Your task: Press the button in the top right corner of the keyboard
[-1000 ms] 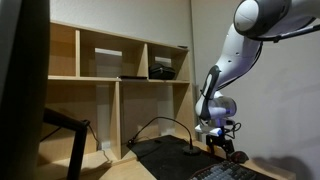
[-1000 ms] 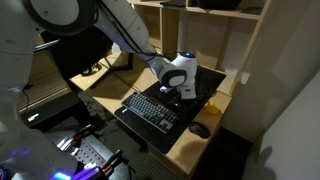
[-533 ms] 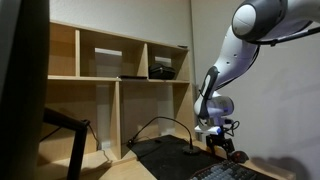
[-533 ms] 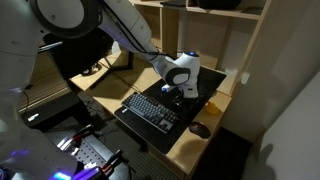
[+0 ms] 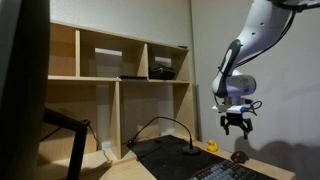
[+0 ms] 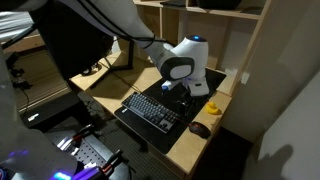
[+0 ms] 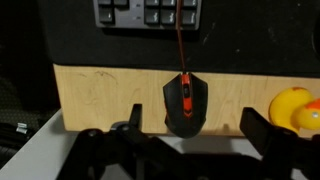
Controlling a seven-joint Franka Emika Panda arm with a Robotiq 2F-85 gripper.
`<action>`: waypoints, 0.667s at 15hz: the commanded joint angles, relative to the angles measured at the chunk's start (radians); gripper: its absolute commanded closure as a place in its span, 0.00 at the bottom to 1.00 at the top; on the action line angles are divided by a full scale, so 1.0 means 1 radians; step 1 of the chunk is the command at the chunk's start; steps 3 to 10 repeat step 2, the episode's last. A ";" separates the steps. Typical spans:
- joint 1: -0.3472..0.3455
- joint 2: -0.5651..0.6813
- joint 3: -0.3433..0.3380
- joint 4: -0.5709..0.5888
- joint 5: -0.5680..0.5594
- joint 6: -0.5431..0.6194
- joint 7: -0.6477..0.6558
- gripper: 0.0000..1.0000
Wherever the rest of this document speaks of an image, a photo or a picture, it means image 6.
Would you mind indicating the grey and black keyboard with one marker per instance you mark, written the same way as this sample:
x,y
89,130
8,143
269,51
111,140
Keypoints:
x,y
150,111

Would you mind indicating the black zip case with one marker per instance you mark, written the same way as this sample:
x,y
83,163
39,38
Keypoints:
x,y
216,4

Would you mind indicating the black computer mouse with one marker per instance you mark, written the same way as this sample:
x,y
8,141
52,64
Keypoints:
x,y
199,130

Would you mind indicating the black box unit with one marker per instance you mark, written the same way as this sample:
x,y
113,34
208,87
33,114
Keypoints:
x,y
53,110

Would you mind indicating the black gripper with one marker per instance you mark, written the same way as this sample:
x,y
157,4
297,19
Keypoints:
x,y
187,98

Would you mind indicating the red and black clamp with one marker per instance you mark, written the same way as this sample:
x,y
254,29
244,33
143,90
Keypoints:
x,y
83,133
111,161

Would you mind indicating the white wall plate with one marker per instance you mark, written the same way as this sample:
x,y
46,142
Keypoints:
x,y
245,78

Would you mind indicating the large black desk mat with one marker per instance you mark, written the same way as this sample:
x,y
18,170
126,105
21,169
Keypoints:
x,y
150,133

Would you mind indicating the light wooden desk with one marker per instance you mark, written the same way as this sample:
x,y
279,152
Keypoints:
x,y
110,86

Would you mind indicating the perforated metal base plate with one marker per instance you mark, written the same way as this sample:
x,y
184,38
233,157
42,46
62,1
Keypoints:
x,y
85,151

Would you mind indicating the black monitor stand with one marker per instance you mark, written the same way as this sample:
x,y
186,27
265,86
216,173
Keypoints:
x,y
130,56

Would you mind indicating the light wooden shelf unit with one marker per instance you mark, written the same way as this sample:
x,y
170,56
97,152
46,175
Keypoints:
x,y
233,40

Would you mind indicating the black computer monitor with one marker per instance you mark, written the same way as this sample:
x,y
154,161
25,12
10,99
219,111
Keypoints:
x,y
73,50

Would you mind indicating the yellow rubber duck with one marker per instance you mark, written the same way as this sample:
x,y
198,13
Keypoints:
x,y
212,108

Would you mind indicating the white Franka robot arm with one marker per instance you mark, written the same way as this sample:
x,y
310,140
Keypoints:
x,y
126,20

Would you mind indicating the black camera tripod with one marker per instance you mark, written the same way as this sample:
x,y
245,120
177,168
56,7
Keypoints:
x,y
20,83

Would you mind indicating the wooden bed frame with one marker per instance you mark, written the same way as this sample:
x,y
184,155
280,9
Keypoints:
x,y
23,43

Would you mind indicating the flat black tablet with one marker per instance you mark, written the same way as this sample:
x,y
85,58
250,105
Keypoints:
x,y
175,3

